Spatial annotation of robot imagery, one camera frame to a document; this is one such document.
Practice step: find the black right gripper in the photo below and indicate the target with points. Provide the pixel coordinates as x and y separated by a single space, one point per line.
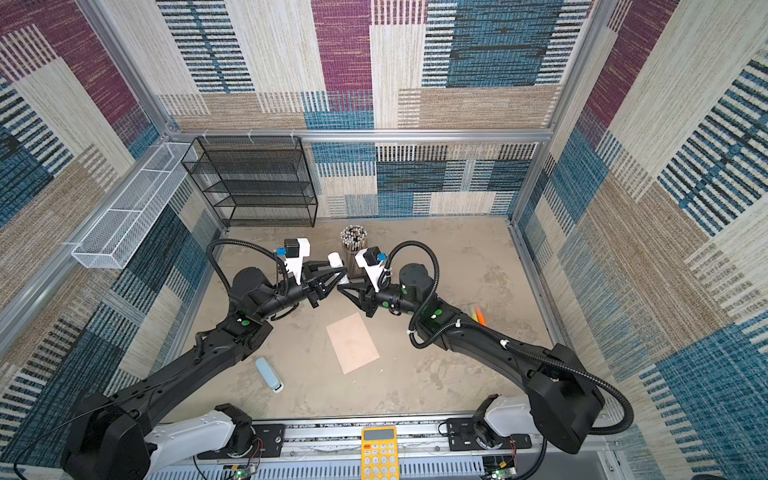
366 293

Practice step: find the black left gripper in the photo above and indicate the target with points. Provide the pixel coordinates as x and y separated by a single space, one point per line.
311 284

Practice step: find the pink paper envelope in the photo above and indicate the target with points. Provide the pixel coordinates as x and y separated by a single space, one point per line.
352 343

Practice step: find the white glue stick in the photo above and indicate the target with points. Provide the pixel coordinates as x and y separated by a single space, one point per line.
335 261

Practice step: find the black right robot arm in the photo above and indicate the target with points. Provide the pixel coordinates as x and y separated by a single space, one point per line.
566 402

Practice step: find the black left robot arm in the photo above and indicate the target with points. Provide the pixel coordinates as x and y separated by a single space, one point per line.
116 436

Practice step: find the pencil holder cup with pencils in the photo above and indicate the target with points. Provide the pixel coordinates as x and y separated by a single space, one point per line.
353 240

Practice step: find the highlighter marker pack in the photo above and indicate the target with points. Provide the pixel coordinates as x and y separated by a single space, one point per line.
477 315

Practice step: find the yellow calculator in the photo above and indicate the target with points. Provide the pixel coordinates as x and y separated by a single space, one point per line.
379 453

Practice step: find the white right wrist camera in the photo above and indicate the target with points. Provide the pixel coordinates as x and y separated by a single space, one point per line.
372 261

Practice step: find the black wire mesh shelf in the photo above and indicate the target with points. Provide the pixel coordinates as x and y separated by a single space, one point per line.
254 181

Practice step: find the aluminium front rail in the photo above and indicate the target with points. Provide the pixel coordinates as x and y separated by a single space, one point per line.
330 448

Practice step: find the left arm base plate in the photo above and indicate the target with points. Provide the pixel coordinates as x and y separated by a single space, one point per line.
250 443

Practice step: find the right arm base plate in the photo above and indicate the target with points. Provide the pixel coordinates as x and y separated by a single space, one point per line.
461 436

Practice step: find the white wire mesh basket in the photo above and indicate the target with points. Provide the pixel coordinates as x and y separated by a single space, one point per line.
116 236

